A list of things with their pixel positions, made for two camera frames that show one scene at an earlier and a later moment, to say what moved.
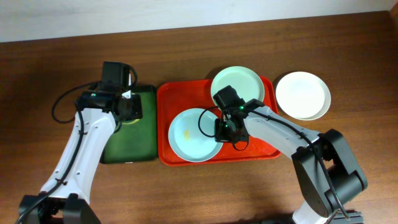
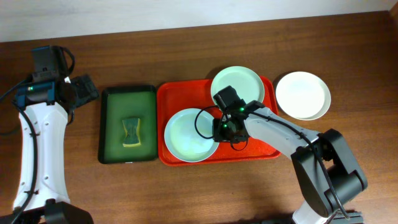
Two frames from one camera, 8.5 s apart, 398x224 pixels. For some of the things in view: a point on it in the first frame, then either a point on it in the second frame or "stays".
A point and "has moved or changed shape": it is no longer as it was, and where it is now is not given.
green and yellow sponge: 130,121 has moved or changed shape
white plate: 303,95 stays
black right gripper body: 227,134 stays
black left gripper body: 133,107 → 84,88
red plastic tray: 175,95 stays
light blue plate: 191,135 stays
